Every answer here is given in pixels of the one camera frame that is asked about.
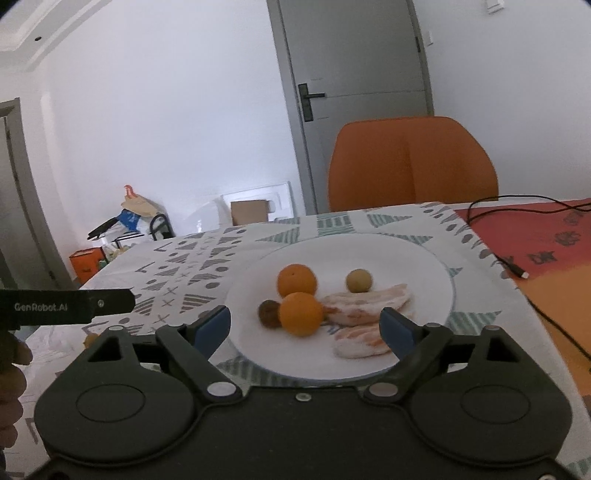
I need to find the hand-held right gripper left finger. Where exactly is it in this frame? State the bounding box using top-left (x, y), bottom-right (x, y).
top-left (69, 305), bottom-right (244, 408)

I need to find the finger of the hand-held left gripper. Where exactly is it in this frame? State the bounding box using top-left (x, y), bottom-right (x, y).
top-left (91, 288), bottom-right (137, 321)

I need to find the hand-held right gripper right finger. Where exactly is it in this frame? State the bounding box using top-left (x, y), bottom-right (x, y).
top-left (364, 306), bottom-right (536, 408)

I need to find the small peeled citrus piece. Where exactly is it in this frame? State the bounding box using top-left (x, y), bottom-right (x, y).
top-left (333, 323), bottom-right (394, 359)

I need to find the large peeled citrus piece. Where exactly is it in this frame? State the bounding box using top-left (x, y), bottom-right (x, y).
top-left (320, 283), bottom-right (413, 326)

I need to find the white ceramic bowl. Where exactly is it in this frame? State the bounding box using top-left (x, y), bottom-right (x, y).
top-left (223, 233), bottom-right (456, 382)

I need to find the brown round fruit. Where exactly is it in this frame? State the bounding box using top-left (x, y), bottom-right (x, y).
top-left (257, 300), bottom-right (281, 329)

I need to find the green-yellow round fruit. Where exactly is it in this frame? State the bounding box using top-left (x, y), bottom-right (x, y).
top-left (346, 269), bottom-right (373, 294)

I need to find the large orange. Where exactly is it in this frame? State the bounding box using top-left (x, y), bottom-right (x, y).
top-left (278, 292), bottom-right (324, 337)

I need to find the round orange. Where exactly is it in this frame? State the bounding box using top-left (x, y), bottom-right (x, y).
top-left (277, 263), bottom-right (318, 298)

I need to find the person's left hand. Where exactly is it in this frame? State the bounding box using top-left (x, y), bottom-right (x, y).
top-left (0, 330), bottom-right (34, 451)

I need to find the orange box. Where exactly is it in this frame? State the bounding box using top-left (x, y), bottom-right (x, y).
top-left (69, 248), bottom-right (104, 285)

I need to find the patterned white tablecloth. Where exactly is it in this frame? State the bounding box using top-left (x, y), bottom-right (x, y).
top-left (0, 200), bottom-right (591, 480)

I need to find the dark folded item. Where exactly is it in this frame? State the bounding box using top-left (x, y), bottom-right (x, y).
top-left (87, 216), bottom-right (122, 240)

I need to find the blue plastic bag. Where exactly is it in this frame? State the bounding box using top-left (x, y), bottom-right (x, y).
top-left (115, 209), bottom-right (145, 234)

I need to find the black metal rack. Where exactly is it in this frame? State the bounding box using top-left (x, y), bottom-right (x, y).
top-left (149, 213), bottom-right (175, 241)

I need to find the brown paper bag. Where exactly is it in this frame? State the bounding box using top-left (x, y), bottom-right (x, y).
top-left (120, 185), bottom-right (158, 218)

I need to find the brown cardboard box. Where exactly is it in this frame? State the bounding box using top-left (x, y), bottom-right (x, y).
top-left (230, 199), bottom-right (270, 226)

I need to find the white foam box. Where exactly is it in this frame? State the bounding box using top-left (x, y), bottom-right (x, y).
top-left (220, 180), bottom-right (294, 227)

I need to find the orange chair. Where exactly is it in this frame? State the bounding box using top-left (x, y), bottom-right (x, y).
top-left (327, 116), bottom-right (500, 214)

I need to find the red orange cloth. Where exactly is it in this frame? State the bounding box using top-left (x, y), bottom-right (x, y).
top-left (454, 198), bottom-right (591, 367)

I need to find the grey door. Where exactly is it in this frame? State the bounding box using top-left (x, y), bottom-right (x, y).
top-left (267, 0), bottom-right (435, 217)

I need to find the grey door frame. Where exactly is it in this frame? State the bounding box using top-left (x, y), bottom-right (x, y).
top-left (0, 97), bottom-right (78, 292)

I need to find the black cable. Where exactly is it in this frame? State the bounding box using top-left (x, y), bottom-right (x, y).
top-left (466, 195), bottom-right (591, 366)

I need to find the black door handle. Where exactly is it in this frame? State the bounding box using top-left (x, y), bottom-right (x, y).
top-left (298, 83), bottom-right (327, 123)

